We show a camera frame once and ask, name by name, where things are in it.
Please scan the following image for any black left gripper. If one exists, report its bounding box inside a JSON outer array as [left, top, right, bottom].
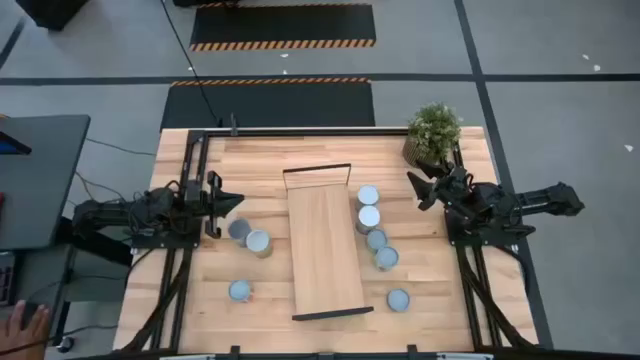
[[188, 169, 246, 240]]

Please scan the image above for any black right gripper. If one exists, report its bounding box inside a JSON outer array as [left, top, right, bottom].
[[405, 159, 477, 217]]

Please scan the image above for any peas label can blue base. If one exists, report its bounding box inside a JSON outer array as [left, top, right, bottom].
[[227, 217, 253, 247]]

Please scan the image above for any green oranges label can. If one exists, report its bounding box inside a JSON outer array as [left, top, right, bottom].
[[245, 228, 274, 260]]

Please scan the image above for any peaches label can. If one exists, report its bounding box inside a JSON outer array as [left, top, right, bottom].
[[355, 184, 381, 211]]

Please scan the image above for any teal label can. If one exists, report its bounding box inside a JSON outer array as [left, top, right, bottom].
[[355, 204, 382, 235]]

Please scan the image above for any white can teal rim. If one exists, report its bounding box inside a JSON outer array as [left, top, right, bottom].
[[373, 245, 401, 273]]

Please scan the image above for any white red tomato can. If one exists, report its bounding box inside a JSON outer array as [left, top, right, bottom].
[[228, 278, 255, 304]]

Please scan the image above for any small potted green plant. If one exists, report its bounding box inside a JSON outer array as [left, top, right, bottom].
[[402, 102, 464, 170]]

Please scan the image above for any green dotted white can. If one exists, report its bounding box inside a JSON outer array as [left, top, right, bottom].
[[365, 228, 389, 254]]

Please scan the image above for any black hazard striped floor mat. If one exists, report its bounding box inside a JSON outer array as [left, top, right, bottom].
[[159, 77, 376, 132], [188, 2, 377, 53]]

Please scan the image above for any silver lid tin can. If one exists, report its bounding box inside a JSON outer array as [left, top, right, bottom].
[[386, 287, 412, 314]]

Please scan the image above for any dark grey desk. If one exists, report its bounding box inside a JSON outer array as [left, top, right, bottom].
[[0, 113, 92, 251]]

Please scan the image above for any dark tablet screen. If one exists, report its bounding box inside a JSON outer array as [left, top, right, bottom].
[[0, 130, 33, 156]]

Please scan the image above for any black computer mouse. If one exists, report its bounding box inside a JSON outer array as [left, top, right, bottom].
[[17, 299, 41, 326]]

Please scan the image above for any black keyboard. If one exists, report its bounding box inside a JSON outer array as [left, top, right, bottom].
[[0, 252, 16, 307]]

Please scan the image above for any person's hand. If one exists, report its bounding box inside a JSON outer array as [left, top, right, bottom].
[[0, 299, 51, 360]]

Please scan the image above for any black case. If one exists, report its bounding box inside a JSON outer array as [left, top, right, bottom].
[[14, 0, 91, 31]]

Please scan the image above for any black metal rig frame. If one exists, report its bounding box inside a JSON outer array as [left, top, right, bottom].
[[119, 127, 539, 360]]

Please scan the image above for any thin grey floor cable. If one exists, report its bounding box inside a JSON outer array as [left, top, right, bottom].
[[84, 137, 157, 157]]

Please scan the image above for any black hanging cable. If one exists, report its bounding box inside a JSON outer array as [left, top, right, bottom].
[[159, 0, 224, 126]]

